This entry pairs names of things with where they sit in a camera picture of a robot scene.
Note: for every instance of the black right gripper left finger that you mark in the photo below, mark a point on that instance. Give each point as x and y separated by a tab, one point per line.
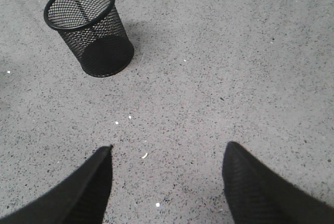
80	198

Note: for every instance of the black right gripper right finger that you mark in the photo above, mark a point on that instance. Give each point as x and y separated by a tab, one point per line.
256	194

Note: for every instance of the black mesh pen cup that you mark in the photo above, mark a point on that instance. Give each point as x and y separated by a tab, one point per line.
93	31

